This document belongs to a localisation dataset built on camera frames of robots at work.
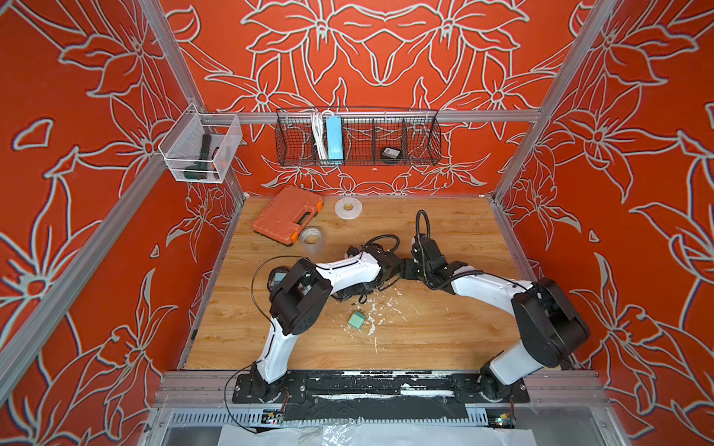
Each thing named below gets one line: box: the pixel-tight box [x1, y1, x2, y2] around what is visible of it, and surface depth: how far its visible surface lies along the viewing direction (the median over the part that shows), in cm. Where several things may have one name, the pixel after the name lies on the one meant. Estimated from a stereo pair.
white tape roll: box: [334, 196, 364, 221], surface depth 117 cm
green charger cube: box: [347, 310, 367, 330], surface depth 85 cm
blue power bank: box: [326, 115, 344, 161], surface depth 91 cm
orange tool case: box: [251, 184, 324, 246], surface depth 111 cm
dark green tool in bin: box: [183, 133, 212, 180], surface depth 83 cm
